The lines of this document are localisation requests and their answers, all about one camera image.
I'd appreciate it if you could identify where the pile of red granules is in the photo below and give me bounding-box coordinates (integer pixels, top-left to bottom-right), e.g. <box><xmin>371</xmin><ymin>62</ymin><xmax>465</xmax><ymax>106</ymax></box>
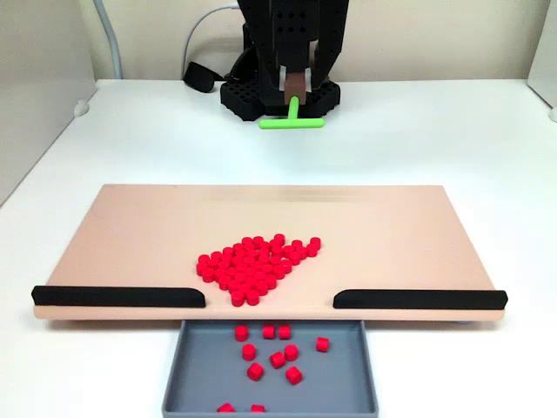
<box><xmin>196</xmin><ymin>233</ymin><xmax>322</xmax><ymax>308</ymax></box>

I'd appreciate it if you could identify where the beige board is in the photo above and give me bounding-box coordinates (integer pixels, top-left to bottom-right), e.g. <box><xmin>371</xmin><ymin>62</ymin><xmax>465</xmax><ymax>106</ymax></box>
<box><xmin>33</xmin><ymin>184</ymin><xmax>506</xmax><ymax>324</ymax></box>

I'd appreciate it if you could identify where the pale grey tube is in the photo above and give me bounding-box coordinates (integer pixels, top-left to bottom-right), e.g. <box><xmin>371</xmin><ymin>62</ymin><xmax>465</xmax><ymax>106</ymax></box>
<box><xmin>92</xmin><ymin>0</ymin><xmax>124</xmax><ymax>80</ymax></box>

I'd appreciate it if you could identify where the white USB cable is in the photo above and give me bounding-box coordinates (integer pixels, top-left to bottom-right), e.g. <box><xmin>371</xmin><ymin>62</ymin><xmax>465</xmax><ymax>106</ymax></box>
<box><xmin>180</xmin><ymin>2</ymin><xmax>240</xmax><ymax>82</ymax></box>

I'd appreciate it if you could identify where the black edge rail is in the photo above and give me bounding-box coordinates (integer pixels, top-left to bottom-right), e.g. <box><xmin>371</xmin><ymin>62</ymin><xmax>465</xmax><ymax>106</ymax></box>
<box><xmin>30</xmin><ymin>285</ymin><xmax>206</xmax><ymax>309</ymax></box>
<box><xmin>332</xmin><ymin>288</ymin><xmax>509</xmax><ymax>311</ymax></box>

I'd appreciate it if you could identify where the green T-shaped pusher tool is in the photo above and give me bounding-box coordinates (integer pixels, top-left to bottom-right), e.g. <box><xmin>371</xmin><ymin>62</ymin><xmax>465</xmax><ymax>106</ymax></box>
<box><xmin>258</xmin><ymin>72</ymin><xmax>326</xmax><ymax>131</ymax></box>

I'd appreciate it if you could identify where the grey container tray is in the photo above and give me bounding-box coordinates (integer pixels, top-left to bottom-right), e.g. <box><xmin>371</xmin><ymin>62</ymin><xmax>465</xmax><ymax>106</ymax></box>
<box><xmin>161</xmin><ymin>320</ymin><xmax>379</xmax><ymax>415</ymax></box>

